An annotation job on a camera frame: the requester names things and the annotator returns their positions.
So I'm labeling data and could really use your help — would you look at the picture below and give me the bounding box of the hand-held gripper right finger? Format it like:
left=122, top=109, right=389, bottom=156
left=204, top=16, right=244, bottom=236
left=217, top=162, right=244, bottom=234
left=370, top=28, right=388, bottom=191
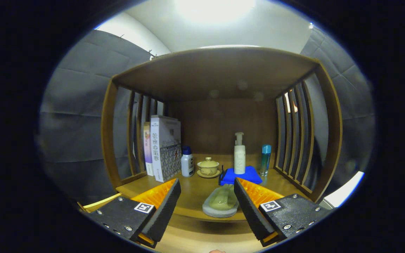
left=233, top=177, right=331, bottom=247

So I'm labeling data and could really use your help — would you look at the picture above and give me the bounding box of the thin purple book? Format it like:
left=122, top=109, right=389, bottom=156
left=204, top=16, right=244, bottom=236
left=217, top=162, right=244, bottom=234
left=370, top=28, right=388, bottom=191
left=143, top=122, right=154, bottom=176

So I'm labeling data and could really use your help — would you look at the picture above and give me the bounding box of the thick white book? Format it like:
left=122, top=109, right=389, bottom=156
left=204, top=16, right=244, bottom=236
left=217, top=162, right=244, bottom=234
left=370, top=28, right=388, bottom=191
left=150, top=115, right=182, bottom=183

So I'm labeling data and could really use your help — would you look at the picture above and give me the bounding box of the white bottle with blue cap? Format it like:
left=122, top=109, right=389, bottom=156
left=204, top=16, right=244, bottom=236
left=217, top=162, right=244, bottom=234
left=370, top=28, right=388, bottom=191
left=181, top=146, right=195, bottom=177

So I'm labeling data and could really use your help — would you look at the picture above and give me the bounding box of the green soap bar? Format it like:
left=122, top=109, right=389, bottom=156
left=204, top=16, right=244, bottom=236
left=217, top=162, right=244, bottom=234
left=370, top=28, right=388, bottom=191
left=208, top=184, right=238, bottom=211

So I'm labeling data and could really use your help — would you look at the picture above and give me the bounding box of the wooden countertop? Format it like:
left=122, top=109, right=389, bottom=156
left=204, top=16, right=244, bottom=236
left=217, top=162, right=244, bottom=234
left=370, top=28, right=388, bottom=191
left=116, top=165, right=312, bottom=223

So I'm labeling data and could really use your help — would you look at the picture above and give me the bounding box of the black backdrop cloth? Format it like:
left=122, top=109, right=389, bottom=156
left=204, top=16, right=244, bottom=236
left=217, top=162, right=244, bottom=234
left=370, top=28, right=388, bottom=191
left=37, top=25, right=377, bottom=208

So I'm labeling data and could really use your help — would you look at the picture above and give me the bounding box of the yellow lidded teacup with saucer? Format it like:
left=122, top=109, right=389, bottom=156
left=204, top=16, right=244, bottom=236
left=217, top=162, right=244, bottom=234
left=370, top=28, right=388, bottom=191
left=197, top=157, right=221, bottom=179

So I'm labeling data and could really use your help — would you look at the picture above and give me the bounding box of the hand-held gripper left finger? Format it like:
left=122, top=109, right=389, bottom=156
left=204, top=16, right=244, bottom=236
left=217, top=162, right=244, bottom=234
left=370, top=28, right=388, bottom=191
left=88, top=178, right=182, bottom=248

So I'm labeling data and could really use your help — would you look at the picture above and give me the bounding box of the blue folded cloth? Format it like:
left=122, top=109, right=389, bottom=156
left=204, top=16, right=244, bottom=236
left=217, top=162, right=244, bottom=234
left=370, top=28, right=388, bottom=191
left=218, top=165, right=263, bottom=186

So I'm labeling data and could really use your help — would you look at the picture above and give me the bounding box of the wooden drawer with black knob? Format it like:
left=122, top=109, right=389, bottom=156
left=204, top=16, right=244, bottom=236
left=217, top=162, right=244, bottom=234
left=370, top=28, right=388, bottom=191
left=77, top=192, right=273, bottom=253

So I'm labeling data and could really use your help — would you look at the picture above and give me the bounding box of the white filing cabinet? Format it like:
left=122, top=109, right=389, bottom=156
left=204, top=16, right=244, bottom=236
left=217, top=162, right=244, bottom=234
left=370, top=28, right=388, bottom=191
left=320, top=171, right=365, bottom=209

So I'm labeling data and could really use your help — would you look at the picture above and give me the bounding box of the wooden cabinet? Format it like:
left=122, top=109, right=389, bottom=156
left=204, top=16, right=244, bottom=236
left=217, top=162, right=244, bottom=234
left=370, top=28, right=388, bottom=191
left=101, top=46, right=343, bottom=204

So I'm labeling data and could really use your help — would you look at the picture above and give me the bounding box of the clear blue bottle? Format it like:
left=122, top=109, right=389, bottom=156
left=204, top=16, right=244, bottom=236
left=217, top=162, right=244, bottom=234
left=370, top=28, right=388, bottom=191
left=259, top=144, right=272, bottom=177

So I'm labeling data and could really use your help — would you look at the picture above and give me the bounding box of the white pump bottle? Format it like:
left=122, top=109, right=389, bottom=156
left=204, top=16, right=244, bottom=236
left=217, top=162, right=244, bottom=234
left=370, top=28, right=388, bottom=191
left=233, top=132, right=246, bottom=175

